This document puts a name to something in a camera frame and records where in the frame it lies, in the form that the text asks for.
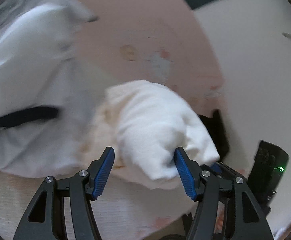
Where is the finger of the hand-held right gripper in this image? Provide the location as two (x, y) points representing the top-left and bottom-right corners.
(201, 162), (247, 198)

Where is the folded black garment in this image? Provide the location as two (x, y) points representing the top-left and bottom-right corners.
(198, 109), (230, 159)

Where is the pink and cream t-shirt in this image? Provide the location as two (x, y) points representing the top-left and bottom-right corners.
(88, 79), (221, 190)

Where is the white jacket with dark trim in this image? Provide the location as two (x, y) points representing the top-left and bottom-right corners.
(0, 0), (98, 178)

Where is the pink printed blanket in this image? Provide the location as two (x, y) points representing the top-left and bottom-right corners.
(0, 0), (228, 239)

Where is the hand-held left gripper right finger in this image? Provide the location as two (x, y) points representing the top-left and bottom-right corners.
(174, 147), (272, 240)

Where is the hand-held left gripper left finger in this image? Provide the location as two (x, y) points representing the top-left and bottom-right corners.
(13, 146), (115, 240)

